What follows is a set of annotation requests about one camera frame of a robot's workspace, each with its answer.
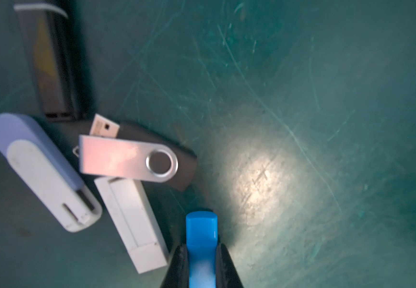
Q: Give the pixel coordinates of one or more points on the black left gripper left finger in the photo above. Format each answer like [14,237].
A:
[177,275]

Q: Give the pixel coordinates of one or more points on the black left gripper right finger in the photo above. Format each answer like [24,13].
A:
[225,271]

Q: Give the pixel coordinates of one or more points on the lavender white usb drive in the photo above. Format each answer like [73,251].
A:
[43,168]

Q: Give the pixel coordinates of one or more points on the black silver swivel usb drive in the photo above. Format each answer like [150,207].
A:
[128,150]

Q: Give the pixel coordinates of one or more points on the black usb drive white stripe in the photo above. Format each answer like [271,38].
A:
[45,40]

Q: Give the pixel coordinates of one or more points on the green table mat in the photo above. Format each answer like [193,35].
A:
[302,115]

